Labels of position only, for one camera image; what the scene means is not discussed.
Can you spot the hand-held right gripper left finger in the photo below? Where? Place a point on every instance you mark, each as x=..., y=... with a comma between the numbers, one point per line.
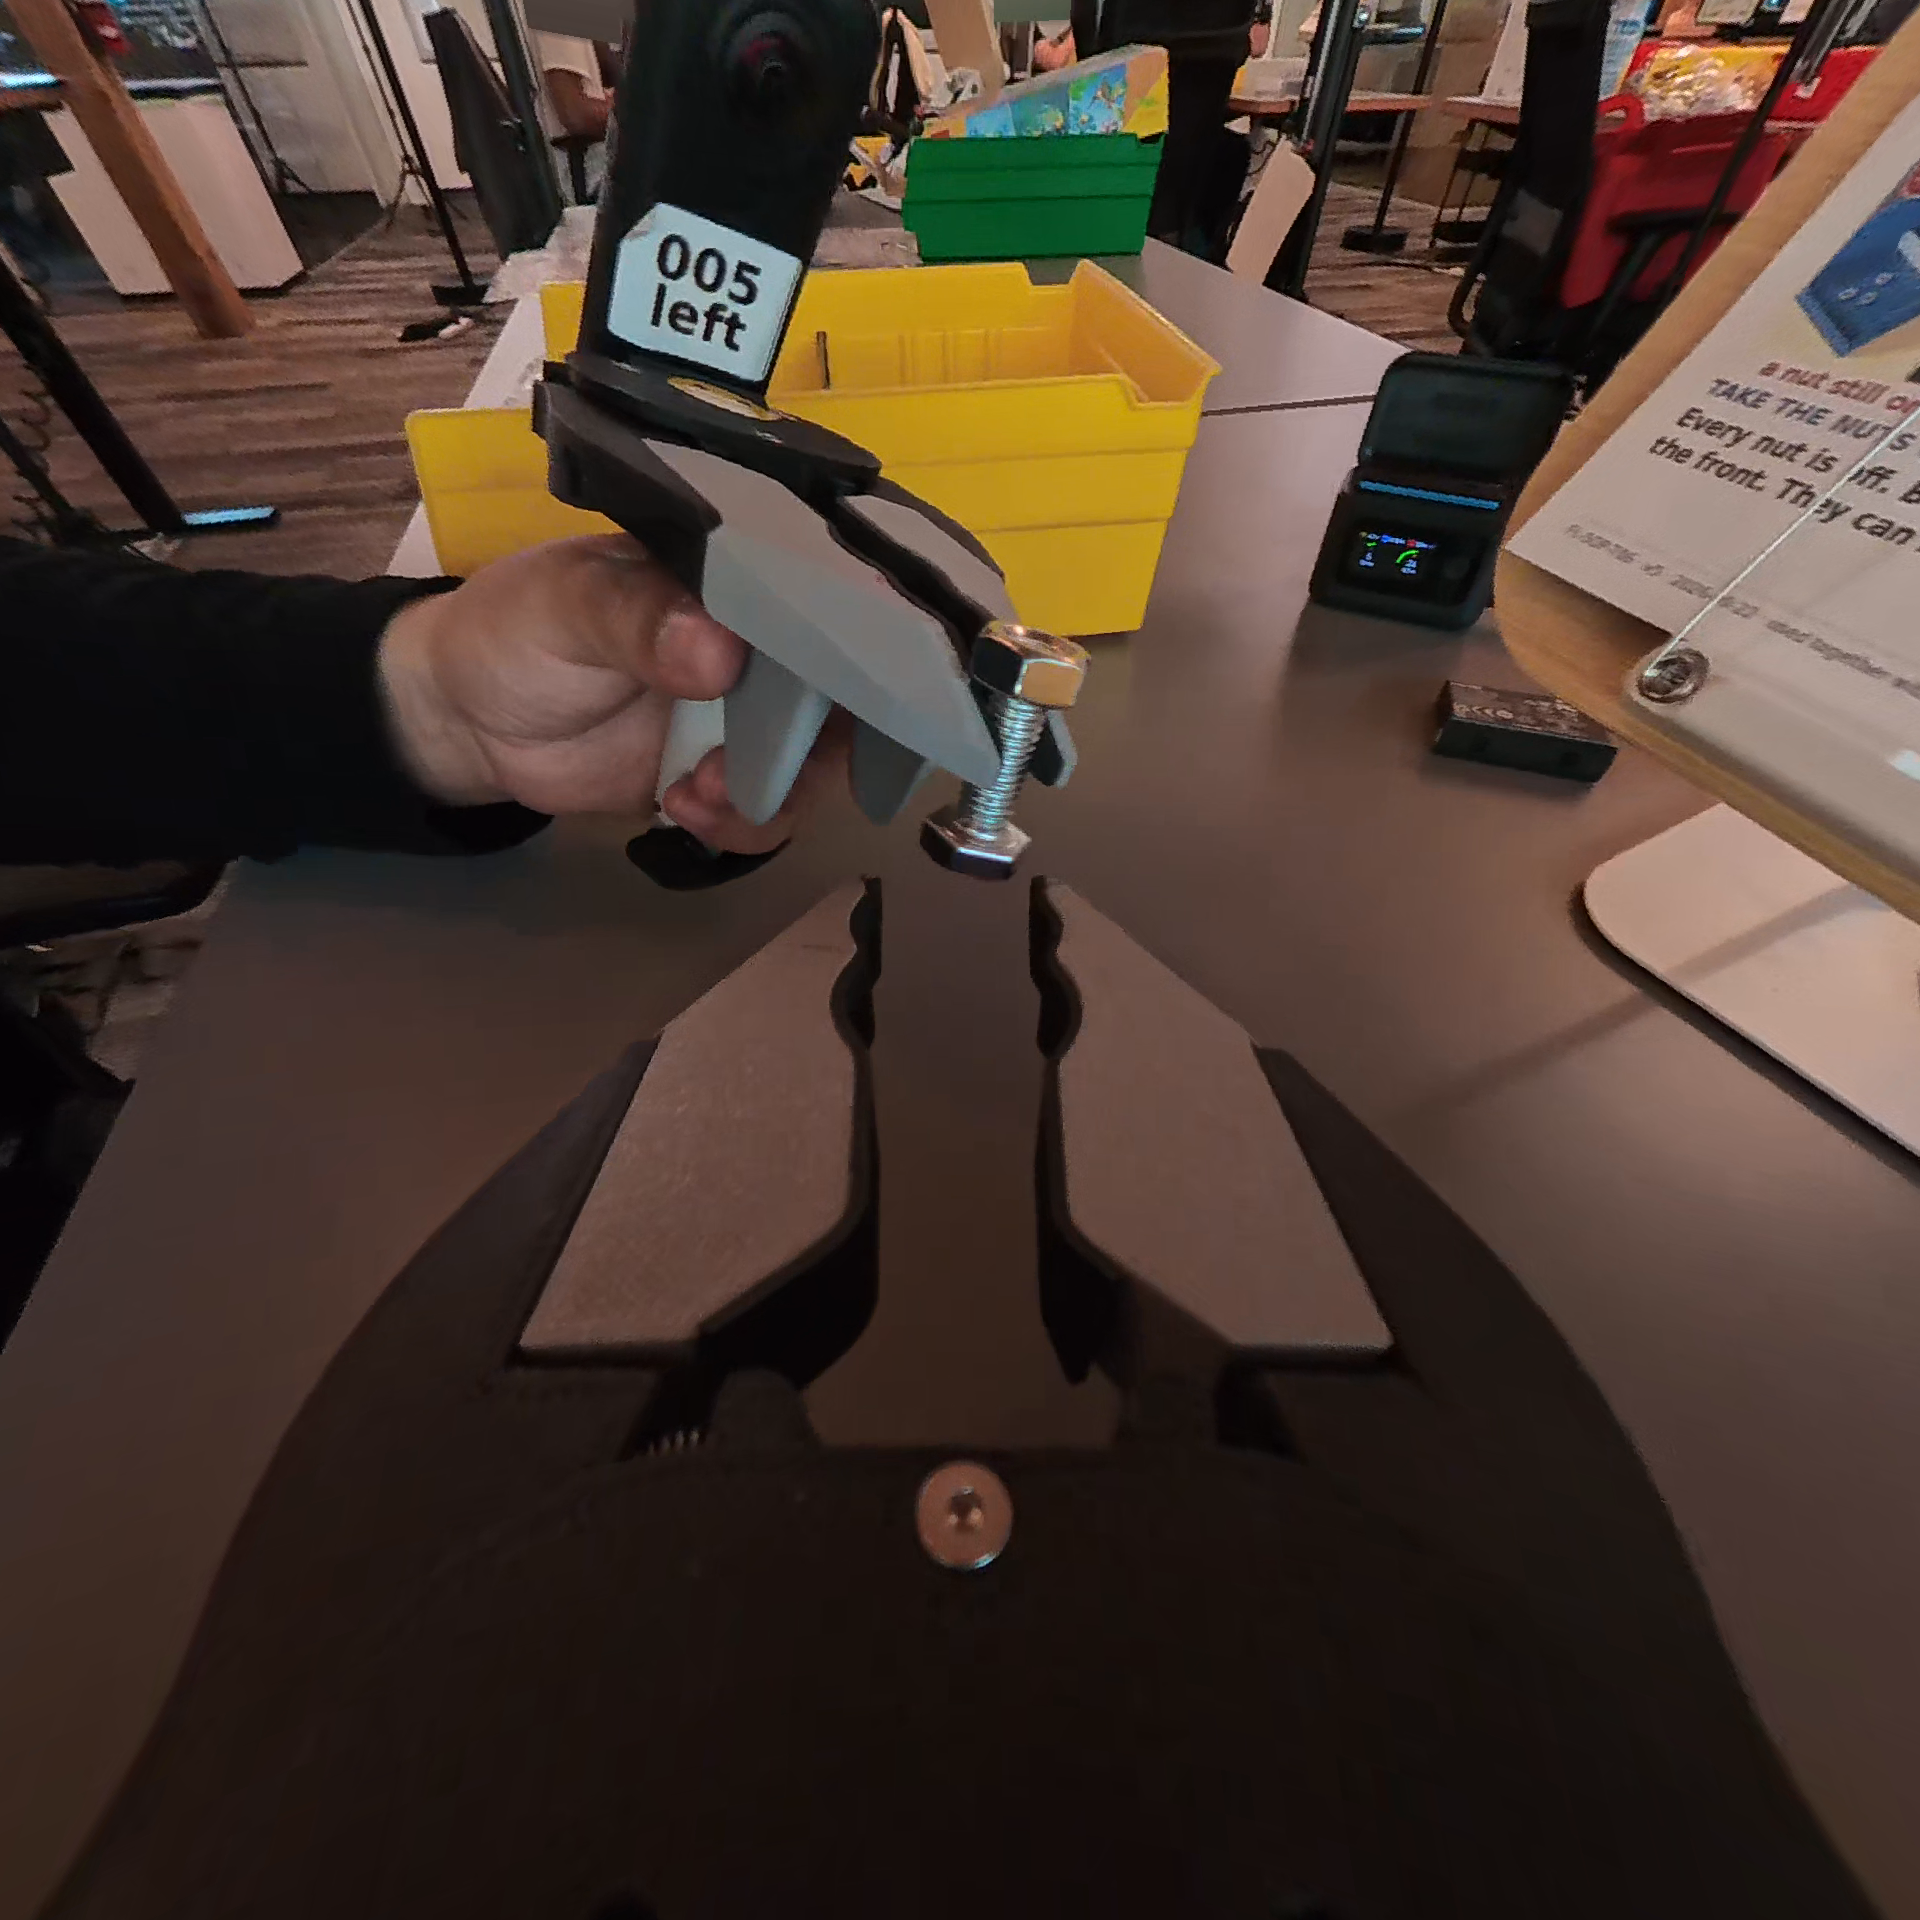
x=721, y=1184

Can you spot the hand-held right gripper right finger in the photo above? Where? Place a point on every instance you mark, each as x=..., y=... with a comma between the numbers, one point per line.
x=1201, y=1184

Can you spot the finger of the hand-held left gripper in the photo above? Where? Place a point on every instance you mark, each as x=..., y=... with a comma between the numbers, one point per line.
x=840, y=629
x=930, y=555

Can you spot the yellow storage bin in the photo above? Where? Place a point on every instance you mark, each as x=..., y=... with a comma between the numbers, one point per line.
x=1019, y=481

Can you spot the steel hex bolt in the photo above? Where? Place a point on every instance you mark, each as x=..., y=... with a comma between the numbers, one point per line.
x=1008, y=764

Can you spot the steel hex nut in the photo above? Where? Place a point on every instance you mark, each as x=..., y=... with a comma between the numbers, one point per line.
x=975, y=852

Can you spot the person's left forearm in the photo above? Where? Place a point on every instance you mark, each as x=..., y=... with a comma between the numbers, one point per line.
x=181, y=704

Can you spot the person's left hand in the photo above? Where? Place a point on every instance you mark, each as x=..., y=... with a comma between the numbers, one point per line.
x=523, y=691

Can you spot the green storage bin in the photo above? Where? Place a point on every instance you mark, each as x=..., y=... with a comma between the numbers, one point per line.
x=1035, y=202

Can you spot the colourful printed box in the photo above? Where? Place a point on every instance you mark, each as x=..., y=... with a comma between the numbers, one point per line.
x=1079, y=98

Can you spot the beige hanging tag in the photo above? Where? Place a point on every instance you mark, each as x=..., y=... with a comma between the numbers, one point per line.
x=1271, y=218

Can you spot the white cabinet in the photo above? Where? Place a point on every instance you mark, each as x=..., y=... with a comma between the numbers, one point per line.
x=224, y=195

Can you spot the black charging case with screen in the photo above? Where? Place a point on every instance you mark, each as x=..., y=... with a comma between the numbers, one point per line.
x=1424, y=450

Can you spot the black table leg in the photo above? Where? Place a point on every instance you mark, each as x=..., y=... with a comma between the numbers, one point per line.
x=90, y=421

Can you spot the printed instruction sheet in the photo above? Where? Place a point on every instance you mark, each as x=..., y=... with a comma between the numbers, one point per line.
x=1770, y=493

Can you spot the red cart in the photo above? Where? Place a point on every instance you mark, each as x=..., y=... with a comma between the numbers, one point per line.
x=1695, y=195

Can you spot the black camera battery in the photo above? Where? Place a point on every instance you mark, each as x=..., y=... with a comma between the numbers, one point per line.
x=1522, y=729

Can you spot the wooden post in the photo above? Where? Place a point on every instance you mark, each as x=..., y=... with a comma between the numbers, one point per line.
x=150, y=165

